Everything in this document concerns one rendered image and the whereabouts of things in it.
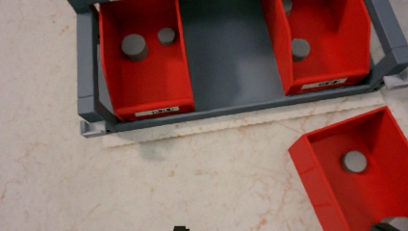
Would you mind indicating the red bin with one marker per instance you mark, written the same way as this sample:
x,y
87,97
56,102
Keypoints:
x,y
366,197
159,85
338,32

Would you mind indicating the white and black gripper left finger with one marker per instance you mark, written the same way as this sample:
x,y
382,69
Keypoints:
x,y
180,228

